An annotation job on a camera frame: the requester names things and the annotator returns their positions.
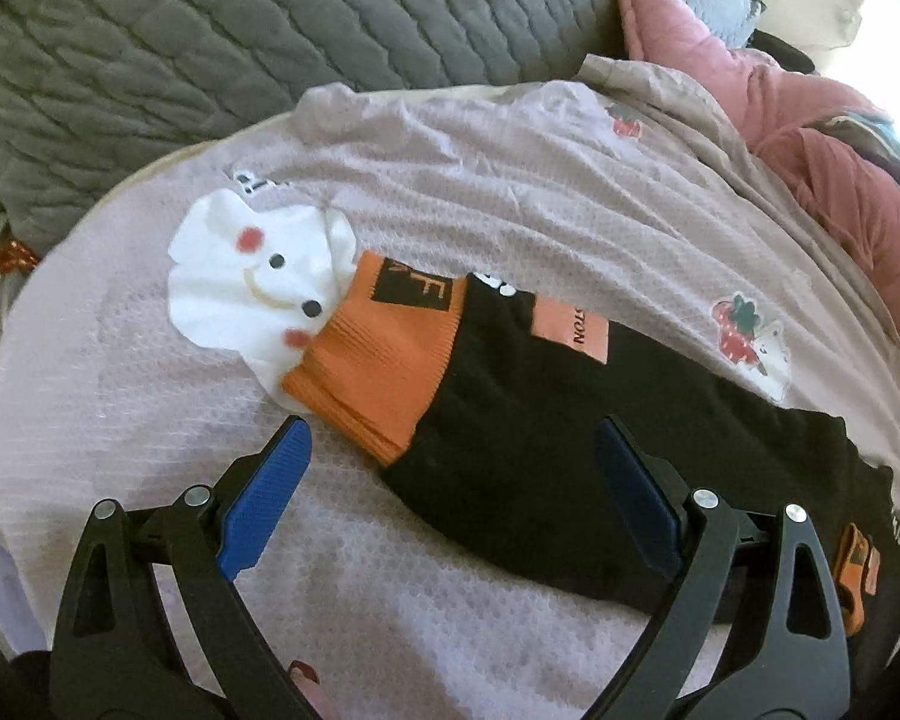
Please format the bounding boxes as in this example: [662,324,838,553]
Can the dark cloth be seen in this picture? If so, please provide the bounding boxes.
[750,28,815,74]

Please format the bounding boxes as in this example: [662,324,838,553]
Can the small orange patterned object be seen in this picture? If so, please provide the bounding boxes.
[0,236,38,275]

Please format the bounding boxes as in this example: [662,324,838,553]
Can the lilac strawberry print blanket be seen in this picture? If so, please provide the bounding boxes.
[0,56,900,720]

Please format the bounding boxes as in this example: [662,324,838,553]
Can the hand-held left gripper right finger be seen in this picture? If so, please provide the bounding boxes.
[595,416,852,720]

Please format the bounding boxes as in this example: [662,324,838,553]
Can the white smiley face garment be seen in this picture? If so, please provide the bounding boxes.
[166,190,357,413]

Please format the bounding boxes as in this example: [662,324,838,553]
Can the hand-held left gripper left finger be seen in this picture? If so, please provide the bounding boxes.
[49,416,316,720]

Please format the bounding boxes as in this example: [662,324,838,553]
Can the dark striped garment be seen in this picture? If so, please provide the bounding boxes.
[817,109,900,173]

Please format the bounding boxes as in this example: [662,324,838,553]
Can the person's left hand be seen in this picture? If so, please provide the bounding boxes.
[287,658,327,720]

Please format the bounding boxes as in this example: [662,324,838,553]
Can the grey quilted cover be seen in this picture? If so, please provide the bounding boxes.
[0,0,766,237]

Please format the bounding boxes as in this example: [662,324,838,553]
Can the black and orange pants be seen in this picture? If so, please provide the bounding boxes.
[281,251,900,635]

